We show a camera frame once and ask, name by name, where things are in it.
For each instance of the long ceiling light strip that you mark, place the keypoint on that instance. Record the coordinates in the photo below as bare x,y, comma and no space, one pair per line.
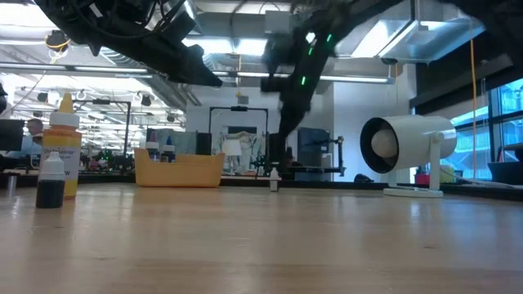
355,78

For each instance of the black aluminium table frame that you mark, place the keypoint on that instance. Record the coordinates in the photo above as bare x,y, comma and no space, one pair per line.
245,183

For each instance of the person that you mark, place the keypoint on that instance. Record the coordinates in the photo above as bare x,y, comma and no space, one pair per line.
34,127

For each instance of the large purple food coloring bottle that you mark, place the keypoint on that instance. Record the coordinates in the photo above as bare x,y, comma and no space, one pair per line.
152,153

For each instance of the red container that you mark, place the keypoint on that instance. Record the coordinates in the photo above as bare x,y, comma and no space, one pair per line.
422,179

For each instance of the large yellow food coloring bottle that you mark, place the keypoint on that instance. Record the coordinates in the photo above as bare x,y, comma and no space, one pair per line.
61,143

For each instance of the small blue food coloring bottle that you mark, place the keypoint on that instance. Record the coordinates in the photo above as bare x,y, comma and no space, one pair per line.
274,183

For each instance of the black gantry frame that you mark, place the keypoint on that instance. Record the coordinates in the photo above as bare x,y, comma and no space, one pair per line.
245,108
102,101

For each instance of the black dome camera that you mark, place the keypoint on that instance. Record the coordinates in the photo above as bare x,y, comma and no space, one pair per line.
389,61

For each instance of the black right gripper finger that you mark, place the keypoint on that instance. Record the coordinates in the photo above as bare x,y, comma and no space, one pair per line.
286,120
300,116

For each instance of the grey ceiling box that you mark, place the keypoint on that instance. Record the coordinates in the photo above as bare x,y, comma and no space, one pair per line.
278,22

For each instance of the large blue food coloring bottle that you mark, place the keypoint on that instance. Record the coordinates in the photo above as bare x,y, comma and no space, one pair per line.
168,154

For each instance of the black monitor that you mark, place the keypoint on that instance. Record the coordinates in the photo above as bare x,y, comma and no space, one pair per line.
10,134
278,155

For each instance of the black chair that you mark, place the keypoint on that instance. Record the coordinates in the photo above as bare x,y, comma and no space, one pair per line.
506,173

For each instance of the small dark food coloring bottle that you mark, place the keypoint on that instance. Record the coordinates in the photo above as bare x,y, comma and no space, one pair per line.
51,192

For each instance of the white shade lamp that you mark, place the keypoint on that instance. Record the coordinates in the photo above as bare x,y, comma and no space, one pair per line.
232,148

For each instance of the black arched bracket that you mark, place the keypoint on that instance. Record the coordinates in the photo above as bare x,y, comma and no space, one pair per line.
362,178

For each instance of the yellow-green container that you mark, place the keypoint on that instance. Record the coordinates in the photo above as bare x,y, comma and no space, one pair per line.
447,174

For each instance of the white draped sheet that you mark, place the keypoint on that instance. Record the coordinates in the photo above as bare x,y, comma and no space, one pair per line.
251,141

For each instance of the yellow plastic bin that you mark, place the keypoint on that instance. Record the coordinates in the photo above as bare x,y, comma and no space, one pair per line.
175,175

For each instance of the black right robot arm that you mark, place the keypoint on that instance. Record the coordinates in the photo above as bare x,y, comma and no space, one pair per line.
498,24

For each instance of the silver ventilation duct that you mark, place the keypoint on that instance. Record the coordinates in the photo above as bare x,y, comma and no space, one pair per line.
163,87

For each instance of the black track spotlight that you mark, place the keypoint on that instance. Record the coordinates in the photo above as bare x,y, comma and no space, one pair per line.
146,99
43,97

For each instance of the small black robot arm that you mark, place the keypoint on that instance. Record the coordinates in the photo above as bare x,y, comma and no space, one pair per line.
340,155

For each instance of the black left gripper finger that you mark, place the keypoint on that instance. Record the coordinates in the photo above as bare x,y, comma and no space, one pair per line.
192,67

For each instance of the grey metal post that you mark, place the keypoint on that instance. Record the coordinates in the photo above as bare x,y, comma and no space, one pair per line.
12,185

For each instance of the small black cabinet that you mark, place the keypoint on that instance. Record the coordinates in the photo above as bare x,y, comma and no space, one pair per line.
204,143

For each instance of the grey wall panel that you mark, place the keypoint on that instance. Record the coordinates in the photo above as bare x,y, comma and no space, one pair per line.
243,100

